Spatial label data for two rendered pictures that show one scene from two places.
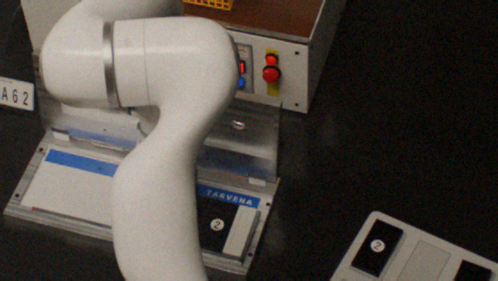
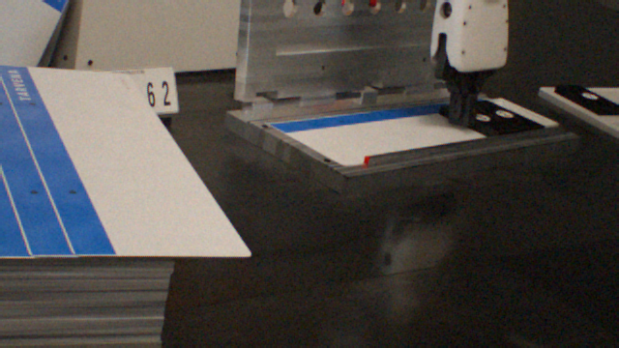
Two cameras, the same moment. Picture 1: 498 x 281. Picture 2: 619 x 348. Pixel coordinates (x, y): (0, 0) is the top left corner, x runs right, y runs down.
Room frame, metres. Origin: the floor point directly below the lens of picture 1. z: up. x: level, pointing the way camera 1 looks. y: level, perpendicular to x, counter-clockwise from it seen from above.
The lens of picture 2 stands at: (0.77, 1.51, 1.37)
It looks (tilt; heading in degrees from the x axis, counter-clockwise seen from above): 21 degrees down; 290
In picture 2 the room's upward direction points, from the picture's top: 12 degrees clockwise
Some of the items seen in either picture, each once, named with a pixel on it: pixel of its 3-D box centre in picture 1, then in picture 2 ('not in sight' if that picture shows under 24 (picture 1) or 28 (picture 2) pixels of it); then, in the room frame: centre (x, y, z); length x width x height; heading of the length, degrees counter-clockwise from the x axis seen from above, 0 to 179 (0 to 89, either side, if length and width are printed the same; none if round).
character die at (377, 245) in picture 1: (377, 247); (588, 100); (0.99, -0.27, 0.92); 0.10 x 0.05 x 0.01; 145
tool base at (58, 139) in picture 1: (142, 196); (412, 127); (1.14, 0.11, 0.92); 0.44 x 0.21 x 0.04; 67
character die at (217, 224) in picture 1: (217, 226); (503, 118); (1.06, -0.01, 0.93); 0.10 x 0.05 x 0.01; 157
